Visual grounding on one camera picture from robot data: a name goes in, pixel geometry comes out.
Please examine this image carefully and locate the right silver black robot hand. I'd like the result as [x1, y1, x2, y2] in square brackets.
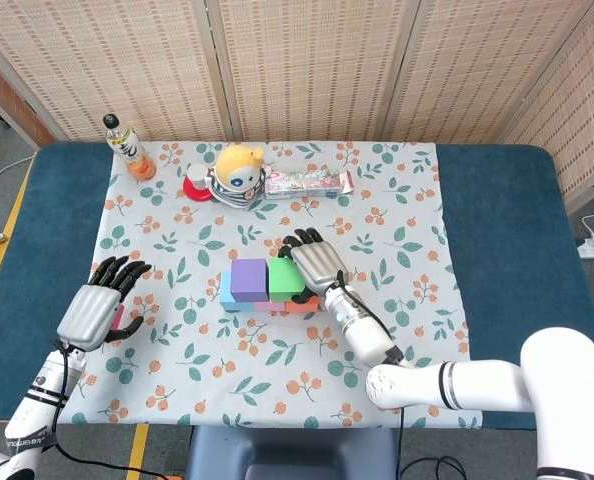
[278, 228, 351, 305]

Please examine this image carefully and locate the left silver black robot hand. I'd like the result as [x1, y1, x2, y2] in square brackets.
[55, 254, 153, 352]

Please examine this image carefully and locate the green foam cube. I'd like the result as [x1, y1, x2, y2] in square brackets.
[268, 257, 306, 303]

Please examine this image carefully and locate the orange foam cube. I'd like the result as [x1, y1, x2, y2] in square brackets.
[284, 294, 323, 314]

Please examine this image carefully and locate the purple foam cube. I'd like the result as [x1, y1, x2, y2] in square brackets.
[230, 258, 270, 304]

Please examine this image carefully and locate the light blue foam cube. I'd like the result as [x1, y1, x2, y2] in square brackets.
[219, 271, 256, 312]

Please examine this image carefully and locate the snack package box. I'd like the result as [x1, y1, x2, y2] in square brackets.
[263, 168, 356, 201]

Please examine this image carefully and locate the floral print tablecloth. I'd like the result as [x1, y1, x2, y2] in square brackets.
[48, 141, 482, 430]

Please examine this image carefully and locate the yellow plush toy striped shirt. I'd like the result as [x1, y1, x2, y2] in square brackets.
[205, 143, 274, 210]

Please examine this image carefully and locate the orange juice bottle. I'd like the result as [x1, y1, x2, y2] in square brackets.
[102, 113, 157, 182]

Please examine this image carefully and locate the teal padded table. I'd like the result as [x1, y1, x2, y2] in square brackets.
[0, 141, 594, 432]

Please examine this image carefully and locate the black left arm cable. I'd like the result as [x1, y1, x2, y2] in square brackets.
[51, 339, 178, 480]

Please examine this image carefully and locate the white floor cable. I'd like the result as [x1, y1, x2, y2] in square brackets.
[0, 154, 37, 199]

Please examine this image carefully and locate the black floor cable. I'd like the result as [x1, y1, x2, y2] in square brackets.
[404, 455, 473, 480]

